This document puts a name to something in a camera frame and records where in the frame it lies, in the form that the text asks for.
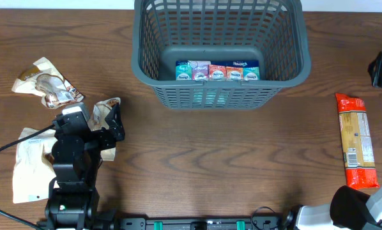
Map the teal wipes packet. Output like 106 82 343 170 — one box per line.
192 89 231 108

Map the black mounting rail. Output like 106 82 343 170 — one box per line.
117 215 283 230

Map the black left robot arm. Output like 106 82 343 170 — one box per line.
40 103 125 229

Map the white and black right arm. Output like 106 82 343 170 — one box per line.
283 93 382 229

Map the beige snack pouch under gripper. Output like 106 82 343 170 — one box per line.
88 97 121 161

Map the beige snack pouch with window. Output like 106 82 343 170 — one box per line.
11 57 84 109

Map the Kleenex tissue multipack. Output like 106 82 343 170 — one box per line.
176 61 261 82

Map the grey plastic laundry basket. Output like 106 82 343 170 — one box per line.
132 0 311 109

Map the white resealable pouch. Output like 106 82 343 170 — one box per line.
12 129 57 204

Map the orange spaghetti package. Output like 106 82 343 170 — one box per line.
335 93 379 190

